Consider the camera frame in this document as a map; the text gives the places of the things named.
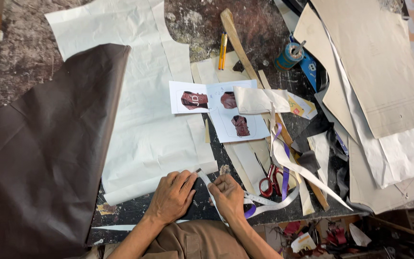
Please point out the yellow pencil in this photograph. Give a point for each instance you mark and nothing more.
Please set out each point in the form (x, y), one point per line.
(224, 51)

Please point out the small printed vest photo sheet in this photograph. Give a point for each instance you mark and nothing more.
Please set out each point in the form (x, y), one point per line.
(189, 99)

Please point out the white paper sheets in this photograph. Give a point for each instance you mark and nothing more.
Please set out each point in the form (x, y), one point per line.
(404, 154)

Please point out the large printed vest photo sheet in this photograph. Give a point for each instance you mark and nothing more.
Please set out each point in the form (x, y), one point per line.
(241, 126)

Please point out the person's left hand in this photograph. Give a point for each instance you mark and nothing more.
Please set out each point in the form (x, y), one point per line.
(173, 198)

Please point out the large beige card pattern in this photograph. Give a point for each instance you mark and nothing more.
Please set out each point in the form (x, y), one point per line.
(376, 64)

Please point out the large white paper pattern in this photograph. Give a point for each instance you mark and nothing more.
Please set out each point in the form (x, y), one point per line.
(138, 108)

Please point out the folded beige paper piece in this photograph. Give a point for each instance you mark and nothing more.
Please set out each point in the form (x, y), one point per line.
(261, 100)

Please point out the long curved wooden ruler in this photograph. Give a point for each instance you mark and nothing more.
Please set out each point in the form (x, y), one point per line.
(241, 54)

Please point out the white and purple measuring tape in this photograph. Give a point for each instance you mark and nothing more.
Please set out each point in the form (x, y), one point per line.
(264, 203)

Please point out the orange pencil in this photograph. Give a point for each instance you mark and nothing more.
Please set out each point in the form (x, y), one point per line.
(221, 50)

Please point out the person's brown shirt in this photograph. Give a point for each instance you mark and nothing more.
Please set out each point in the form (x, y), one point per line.
(192, 241)

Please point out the yellow and white paper slip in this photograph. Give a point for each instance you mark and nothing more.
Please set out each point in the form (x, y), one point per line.
(302, 106)

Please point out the heap of leather scraps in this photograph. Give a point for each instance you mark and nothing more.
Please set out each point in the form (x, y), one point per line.
(336, 237)

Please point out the dark brown leather sheet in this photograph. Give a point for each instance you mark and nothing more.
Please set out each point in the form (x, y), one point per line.
(45, 154)

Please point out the thin white paper sliver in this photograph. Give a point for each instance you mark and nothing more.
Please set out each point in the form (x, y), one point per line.
(120, 227)

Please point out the crumpled beige paper pattern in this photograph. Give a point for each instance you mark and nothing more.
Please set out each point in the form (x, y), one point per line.
(368, 190)

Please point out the blue thread spool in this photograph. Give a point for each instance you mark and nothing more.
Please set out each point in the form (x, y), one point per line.
(288, 57)

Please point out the curved beige card pattern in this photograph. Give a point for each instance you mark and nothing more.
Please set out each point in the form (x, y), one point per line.
(318, 54)

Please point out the person's right hand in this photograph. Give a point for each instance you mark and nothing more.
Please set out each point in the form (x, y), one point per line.
(230, 199)

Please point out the long white paper strip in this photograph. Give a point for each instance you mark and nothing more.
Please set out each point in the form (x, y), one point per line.
(300, 171)

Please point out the black leather scraps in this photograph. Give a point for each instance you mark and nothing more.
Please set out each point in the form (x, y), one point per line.
(314, 129)

